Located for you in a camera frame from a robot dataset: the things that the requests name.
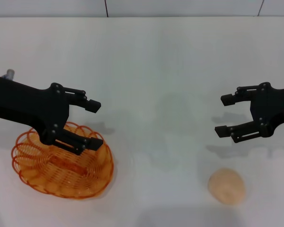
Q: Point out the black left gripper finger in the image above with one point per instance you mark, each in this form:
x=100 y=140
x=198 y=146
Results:
x=93 y=143

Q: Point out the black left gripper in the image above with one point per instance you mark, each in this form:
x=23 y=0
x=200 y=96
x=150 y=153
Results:
x=26 y=101

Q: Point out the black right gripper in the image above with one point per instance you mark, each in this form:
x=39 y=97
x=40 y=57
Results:
x=274 y=106

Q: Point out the orange woven plastic basket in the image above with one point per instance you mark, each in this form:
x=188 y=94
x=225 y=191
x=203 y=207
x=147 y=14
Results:
x=61 y=176

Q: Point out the round tan bread bun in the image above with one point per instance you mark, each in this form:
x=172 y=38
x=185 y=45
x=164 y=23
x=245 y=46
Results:
x=227 y=186

